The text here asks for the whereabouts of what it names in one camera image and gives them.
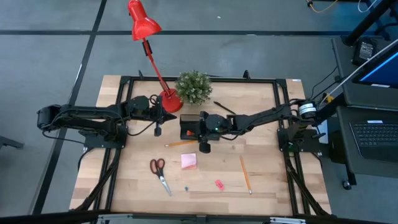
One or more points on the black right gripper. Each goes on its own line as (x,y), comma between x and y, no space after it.
(205,130)

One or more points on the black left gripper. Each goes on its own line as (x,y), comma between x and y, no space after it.
(157,112)

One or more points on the orange pencil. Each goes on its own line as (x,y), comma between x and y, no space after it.
(182,143)
(245,175)

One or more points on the pink sticky note pad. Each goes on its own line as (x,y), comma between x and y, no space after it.
(188,160)

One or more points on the black pen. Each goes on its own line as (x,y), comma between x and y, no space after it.
(222,106)

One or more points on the red and black scissors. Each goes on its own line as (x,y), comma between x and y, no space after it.
(161,179)

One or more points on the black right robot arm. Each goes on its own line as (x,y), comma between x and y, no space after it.
(264,118)

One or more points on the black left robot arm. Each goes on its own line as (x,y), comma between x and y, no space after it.
(87,113)

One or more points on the black mesh desk organizer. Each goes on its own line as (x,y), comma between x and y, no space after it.
(189,121)

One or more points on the green potted plant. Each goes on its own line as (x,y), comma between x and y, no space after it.
(194,87)

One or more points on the pink wedge eraser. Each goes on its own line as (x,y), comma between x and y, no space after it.
(219,184)

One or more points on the red desk lamp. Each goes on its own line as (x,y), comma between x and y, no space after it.
(143,25)

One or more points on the black caster wheel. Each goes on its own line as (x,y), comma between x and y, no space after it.
(346,185)

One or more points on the grey chair leg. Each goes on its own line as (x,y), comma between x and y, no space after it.
(9,142)

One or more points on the white rod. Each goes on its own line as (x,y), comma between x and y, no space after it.
(357,72)

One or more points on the black side desk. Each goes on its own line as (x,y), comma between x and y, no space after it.
(367,98)

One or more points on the black laptop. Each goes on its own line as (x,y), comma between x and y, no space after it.
(376,137)

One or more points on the black power adapter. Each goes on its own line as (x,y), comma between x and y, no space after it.
(366,49)

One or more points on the computer monitor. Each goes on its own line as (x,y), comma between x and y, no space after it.
(385,71)

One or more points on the black stand pole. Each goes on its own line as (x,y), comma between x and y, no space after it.
(367,23)

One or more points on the black aluminium table frame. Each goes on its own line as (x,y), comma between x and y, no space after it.
(248,80)

